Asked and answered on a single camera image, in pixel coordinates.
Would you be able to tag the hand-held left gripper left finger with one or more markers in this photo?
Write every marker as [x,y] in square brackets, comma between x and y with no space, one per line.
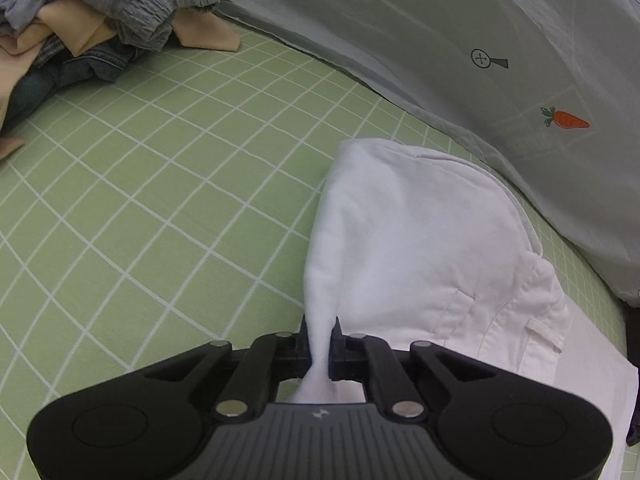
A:
[304,347]

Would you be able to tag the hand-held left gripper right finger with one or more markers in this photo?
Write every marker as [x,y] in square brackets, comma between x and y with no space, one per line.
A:
[336,352]

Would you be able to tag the white pants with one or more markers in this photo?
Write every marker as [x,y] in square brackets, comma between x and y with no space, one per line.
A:
[410,240]

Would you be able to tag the green checked bed sheet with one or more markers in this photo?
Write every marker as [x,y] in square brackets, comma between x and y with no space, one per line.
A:
[150,200]

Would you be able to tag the carrot print grey quilt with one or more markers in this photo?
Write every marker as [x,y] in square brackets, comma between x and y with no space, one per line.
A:
[450,20]

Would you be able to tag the blue denim jeans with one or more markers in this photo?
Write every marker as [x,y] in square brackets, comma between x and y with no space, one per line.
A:
[95,60]

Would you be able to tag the beige garment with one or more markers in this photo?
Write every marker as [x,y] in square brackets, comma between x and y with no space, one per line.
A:
[75,22]

